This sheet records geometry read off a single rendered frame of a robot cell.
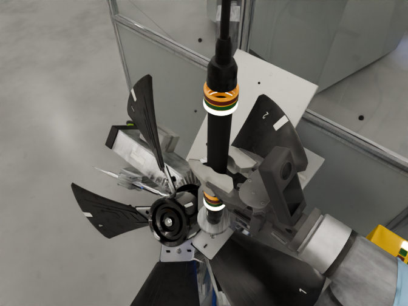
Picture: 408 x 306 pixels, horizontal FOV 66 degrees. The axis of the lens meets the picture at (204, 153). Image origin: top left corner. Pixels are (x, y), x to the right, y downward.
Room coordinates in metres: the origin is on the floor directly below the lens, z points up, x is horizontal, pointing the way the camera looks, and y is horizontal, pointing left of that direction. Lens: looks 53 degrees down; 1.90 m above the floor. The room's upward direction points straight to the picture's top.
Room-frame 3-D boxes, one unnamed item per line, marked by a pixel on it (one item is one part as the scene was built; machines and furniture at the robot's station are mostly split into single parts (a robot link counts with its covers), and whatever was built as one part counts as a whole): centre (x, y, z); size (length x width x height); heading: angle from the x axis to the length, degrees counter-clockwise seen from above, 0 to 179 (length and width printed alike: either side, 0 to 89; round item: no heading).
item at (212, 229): (0.30, -0.02, 1.33); 0.09 x 0.07 x 0.10; 175
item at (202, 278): (0.32, 0.00, 0.91); 0.12 x 0.08 x 0.12; 140
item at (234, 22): (0.92, -0.07, 1.37); 0.10 x 0.07 x 0.08; 175
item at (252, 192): (0.22, -0.11, 1.46); 0.12 x 0.08 x 0.09; 50
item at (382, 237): (0.29, -0.49, 1.02); 0.16 x 0.10 x 0.11; 140
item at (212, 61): (0.29, -0.02, 1.49); 0.04 x 0.04 x 0.46
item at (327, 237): (0.17, -0.17, 1.47); 0.08 x 0.05 x 0.08; 140
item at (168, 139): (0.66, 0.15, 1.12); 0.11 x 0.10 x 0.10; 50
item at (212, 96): (0.29, -0.02, 1.63); 0.04 x 0.04 x 0.03
